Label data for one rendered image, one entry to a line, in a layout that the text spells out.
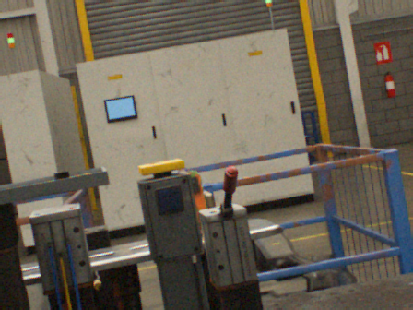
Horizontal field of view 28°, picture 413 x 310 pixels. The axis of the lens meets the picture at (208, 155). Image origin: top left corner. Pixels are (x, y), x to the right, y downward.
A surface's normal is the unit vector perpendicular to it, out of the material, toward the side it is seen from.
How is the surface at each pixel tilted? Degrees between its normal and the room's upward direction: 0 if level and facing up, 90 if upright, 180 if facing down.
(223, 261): 90
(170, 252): 90
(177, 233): 90
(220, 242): 90
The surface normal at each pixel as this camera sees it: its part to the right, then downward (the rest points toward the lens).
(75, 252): 0.16, 0.03
